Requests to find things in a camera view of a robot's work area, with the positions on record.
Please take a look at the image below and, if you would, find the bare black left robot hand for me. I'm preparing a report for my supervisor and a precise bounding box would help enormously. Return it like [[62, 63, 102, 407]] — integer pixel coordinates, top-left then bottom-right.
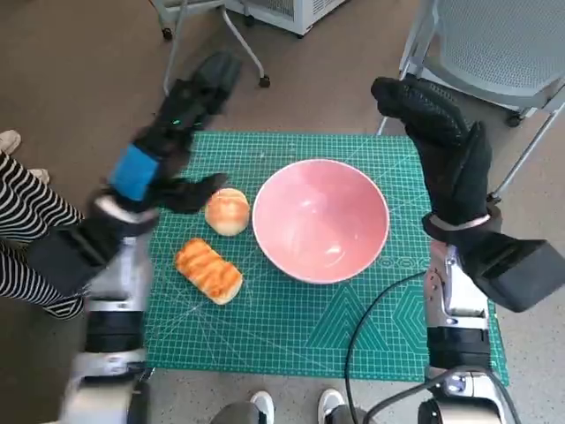
[[108, 50, 244, 216]]

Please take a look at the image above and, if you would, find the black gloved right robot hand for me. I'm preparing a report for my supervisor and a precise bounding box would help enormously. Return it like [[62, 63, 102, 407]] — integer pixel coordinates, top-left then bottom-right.
[[370, 75, 493, 226]]

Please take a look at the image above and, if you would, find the round toy bread bun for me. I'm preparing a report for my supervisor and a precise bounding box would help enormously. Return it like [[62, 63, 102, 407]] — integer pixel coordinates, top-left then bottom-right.
[[204, 187, 251, 237]]

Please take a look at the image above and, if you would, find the pink bowl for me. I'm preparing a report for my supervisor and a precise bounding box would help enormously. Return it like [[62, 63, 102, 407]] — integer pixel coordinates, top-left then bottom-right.
[[252, 159, 391, 284]]

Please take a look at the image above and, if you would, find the long striped toy bread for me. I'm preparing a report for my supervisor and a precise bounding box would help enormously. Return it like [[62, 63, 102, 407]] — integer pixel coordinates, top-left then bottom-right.
[[175, 238, 244, 306]]

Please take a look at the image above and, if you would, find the grey mesh chair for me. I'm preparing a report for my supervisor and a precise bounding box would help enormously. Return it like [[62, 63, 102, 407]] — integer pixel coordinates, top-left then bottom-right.
[[375, 0, 565, 200]]

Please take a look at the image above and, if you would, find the white cabinet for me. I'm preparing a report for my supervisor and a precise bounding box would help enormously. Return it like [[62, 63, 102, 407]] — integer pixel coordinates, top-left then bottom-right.
[[227, 0, 350, 39]]

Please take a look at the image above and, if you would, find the person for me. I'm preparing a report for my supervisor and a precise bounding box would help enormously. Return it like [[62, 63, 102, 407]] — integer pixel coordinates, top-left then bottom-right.
[[0, 152, 85, 319]]

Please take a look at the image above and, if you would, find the green cutting mat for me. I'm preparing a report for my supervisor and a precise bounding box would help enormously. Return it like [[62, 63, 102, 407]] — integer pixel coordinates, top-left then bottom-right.
[[143, 130, 511, 385]]

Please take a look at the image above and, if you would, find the grey metal frame with casters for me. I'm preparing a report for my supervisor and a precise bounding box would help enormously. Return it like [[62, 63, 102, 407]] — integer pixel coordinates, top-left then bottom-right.
[[152, 0, 271, 96]]

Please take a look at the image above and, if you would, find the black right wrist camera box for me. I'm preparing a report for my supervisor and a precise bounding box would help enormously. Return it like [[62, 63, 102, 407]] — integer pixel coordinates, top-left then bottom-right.
[[463, 233, 560, 314]]

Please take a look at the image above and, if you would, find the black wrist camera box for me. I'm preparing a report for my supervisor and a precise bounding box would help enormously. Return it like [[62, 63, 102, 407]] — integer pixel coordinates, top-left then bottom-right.
[[463, 233, 560, 314], [26, 220, 129, 297]]

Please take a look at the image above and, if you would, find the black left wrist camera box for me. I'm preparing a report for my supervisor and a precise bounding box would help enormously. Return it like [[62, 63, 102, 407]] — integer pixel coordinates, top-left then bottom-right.
[[26, 220, 129, 297]]

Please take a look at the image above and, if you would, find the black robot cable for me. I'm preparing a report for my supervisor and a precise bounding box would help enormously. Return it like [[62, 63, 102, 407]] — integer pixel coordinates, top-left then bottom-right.
[[344, 271, 427, 424], [364, 365, 520, 424]]

